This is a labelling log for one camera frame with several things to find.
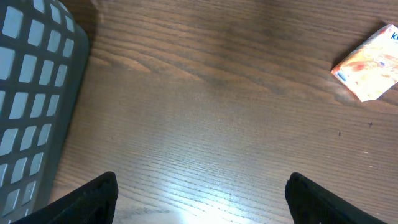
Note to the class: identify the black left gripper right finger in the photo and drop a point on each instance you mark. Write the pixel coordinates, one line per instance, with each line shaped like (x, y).
(311, 203)

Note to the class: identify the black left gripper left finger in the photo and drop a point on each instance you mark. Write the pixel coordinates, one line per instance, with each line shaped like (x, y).
(92, 203)

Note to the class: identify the orange small box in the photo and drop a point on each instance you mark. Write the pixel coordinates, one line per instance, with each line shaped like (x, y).
(371, 69)

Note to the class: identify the grey plastic mesh basket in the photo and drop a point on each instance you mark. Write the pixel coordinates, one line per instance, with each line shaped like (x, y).
(43, 57)

